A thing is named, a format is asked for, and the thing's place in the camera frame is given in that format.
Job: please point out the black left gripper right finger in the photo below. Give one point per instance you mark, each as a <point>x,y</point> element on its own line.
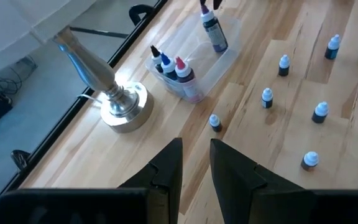
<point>244,193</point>

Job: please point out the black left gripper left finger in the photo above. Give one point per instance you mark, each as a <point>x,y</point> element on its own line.
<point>163,186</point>

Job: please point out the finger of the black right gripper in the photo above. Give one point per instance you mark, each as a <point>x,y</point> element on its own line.
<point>203,2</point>
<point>217,3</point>

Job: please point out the large purple-tip food coloring bottle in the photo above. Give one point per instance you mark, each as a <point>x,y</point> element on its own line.
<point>216,34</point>

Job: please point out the large blue-tip food coloring bottle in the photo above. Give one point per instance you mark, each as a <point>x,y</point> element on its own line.
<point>168,67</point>

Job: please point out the large black-tip food coloring bottle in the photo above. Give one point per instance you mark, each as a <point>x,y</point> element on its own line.
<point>156,59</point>

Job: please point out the large red-tip food coloring bottle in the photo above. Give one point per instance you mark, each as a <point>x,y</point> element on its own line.
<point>186,77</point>

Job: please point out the small dark food coloring bottle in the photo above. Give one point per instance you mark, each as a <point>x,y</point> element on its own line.
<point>318,117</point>
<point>283,71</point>
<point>267,102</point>
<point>215,120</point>
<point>331,53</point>

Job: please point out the clear plastic bin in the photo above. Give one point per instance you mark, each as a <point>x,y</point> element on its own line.
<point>194,62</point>

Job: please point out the silver table lamp white shade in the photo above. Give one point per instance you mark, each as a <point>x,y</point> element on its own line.
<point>89,68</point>

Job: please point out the black aluminium table frame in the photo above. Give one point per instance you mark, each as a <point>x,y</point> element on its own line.
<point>42,140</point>

